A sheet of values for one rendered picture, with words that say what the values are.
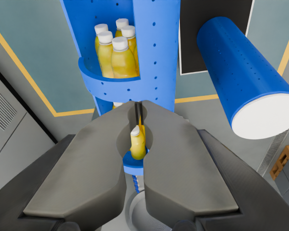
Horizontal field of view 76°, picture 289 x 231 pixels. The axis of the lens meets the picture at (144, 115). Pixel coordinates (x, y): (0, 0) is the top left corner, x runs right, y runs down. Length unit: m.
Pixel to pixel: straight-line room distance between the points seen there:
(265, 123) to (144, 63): 0.68
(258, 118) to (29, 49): 1.89
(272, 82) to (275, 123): 0.19
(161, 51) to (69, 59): 1.58
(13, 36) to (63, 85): 0.58
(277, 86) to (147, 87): 0.58
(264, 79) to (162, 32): 0.60
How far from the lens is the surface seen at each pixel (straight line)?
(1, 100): 2.28
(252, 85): 0.90
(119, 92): 0.47
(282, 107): 0.93
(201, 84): 2.03
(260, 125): 0.97
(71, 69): 2.02
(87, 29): 0.63
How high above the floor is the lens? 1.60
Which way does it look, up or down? 45 degrees down
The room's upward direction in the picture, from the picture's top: 178 degrees counter-clockwise
